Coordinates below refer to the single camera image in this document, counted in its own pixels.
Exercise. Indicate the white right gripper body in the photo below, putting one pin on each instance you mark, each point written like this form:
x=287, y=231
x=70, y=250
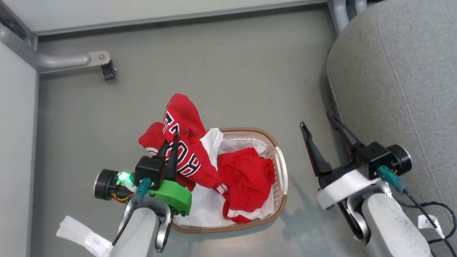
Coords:
x=348, y=185

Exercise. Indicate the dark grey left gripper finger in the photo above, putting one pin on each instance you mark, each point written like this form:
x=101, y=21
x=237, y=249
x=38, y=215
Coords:
x=173, y=164
x=163, y=149

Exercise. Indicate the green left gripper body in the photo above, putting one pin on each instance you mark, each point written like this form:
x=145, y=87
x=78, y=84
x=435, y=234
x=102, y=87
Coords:
x=173, y=196

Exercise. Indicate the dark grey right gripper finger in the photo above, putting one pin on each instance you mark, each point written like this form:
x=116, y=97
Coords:
x=346, y=134
x=319, y=160

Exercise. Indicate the red jersey with white letters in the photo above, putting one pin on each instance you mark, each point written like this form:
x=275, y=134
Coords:
x=182, y=114

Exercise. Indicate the red shorts with white stripes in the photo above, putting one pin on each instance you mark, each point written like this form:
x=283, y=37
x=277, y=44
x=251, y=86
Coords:
x=246, y=178

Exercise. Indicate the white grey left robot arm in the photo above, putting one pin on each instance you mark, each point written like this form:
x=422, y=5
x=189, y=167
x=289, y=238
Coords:
x=142, y=232

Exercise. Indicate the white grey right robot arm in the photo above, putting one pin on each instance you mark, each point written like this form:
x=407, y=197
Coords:
x=392, y=228

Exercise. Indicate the white basket with brown rim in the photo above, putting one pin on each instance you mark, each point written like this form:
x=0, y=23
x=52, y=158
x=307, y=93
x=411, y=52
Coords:
x=282, y=167

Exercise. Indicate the white cloth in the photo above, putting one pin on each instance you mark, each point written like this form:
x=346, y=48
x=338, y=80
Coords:
x=203, y=210

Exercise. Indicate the grey fabric sofa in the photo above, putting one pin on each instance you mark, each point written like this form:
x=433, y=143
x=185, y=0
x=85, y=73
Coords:
x=410, y=71

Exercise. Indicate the black caster wheel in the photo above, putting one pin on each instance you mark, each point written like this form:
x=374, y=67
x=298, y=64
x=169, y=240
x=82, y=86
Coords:
x=108, y=70

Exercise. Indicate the grey partition foot silver plate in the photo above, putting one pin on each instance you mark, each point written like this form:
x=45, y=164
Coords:
x=60, y=60

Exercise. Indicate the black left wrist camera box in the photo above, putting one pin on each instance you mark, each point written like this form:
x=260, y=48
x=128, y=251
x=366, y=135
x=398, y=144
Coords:
x=150, y=169

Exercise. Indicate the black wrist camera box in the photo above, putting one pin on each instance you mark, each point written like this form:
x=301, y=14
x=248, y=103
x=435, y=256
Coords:
x=150, y=169
x=373, y=159

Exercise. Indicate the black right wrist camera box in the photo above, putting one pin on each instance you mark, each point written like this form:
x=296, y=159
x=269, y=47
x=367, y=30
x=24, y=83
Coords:
x=373, y=159

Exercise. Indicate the grey aluminium partition rail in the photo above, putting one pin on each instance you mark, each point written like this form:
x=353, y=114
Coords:
x=178, y=19

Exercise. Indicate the grey aluminium partition post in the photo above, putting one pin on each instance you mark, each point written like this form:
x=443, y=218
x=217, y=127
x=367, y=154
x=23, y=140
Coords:
x=16, y=25

